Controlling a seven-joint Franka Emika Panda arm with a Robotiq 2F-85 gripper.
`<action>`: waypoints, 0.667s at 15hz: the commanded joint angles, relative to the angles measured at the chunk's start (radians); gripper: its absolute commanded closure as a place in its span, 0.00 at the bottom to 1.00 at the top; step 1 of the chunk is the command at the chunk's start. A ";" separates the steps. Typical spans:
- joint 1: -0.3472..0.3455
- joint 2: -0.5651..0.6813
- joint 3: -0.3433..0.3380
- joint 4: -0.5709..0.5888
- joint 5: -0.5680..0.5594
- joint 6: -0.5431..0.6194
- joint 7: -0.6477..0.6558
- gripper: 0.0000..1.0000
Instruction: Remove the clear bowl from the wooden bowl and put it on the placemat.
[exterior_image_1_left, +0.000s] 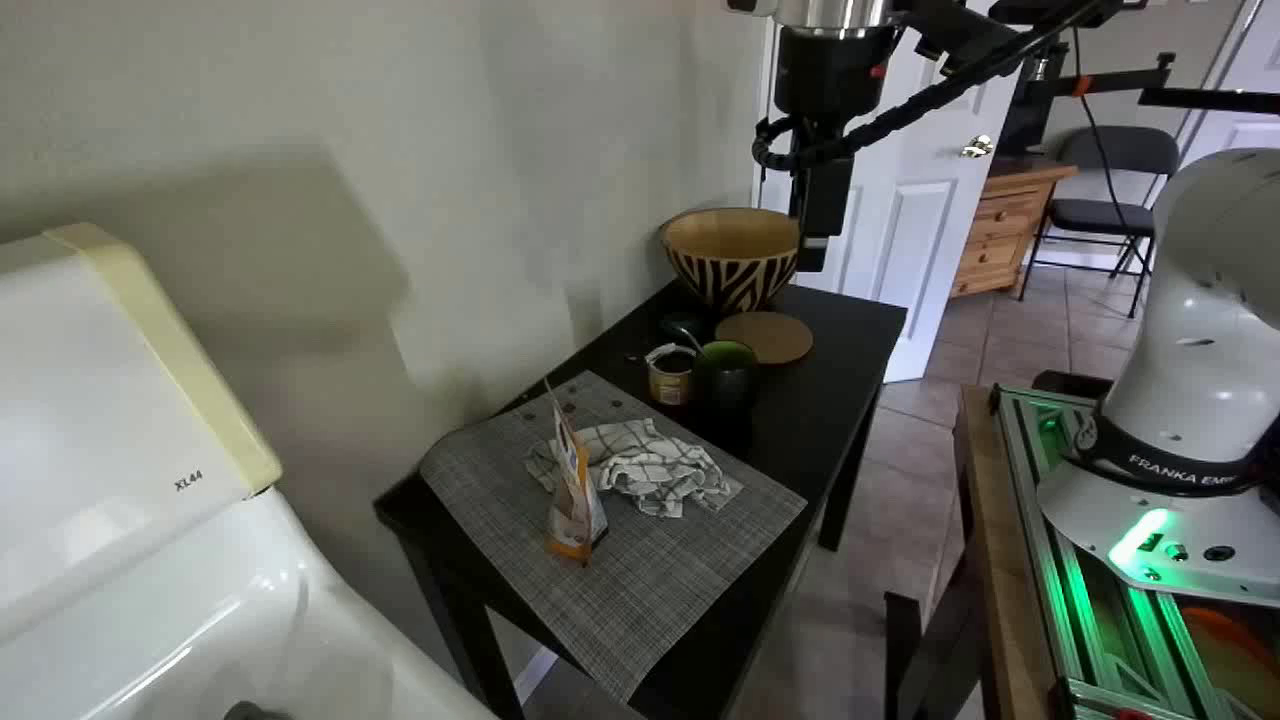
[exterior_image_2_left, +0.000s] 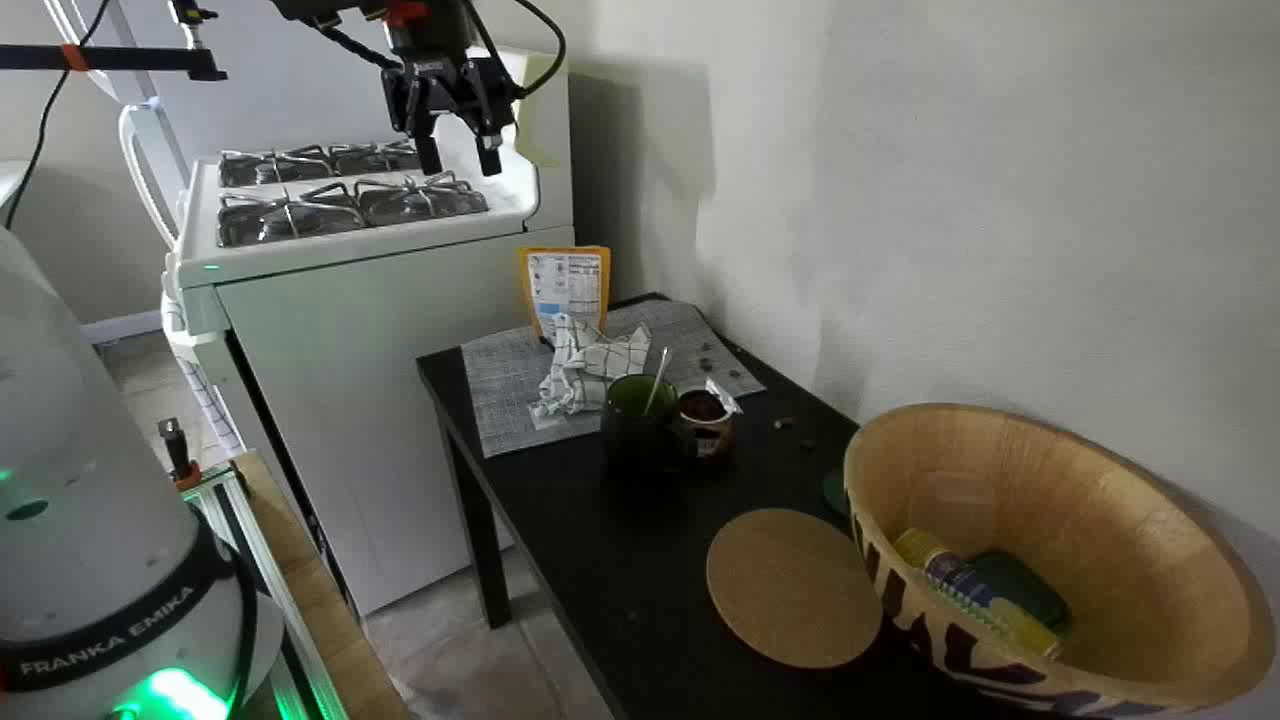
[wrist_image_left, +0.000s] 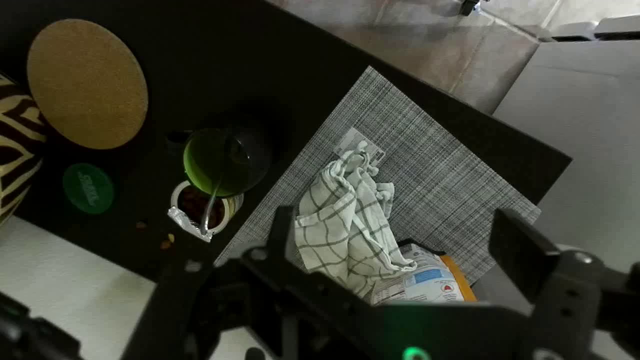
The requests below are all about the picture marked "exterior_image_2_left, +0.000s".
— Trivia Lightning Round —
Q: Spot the dark green cup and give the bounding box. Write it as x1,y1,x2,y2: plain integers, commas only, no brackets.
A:
601,370,672,479

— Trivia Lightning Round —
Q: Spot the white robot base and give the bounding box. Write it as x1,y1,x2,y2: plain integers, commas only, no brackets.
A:
0,232,286,720

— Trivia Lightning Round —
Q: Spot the grey rectangular placemat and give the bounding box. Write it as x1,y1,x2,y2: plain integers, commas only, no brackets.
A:
463,301,759,455

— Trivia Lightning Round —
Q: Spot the white stick in cup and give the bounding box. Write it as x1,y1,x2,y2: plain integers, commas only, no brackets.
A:
646,348,672,415

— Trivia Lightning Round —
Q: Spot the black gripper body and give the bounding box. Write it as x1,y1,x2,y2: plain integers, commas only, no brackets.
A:
381,57,506,131

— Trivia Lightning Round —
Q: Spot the white gas stove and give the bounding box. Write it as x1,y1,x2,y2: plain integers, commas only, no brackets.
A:
167,85,578,614

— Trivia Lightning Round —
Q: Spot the round cork placemat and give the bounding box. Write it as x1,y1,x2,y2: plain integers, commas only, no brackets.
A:
705,506,880,671

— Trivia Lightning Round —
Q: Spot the yellow blue soda can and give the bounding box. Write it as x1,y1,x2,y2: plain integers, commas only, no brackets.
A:
898,527,1062,656

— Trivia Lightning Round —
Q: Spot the crumpled white wrapper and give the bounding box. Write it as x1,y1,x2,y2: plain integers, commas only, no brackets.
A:
527,314,652,427

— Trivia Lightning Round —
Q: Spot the small brown cup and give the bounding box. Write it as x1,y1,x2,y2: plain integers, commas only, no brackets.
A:
677,387,734,460

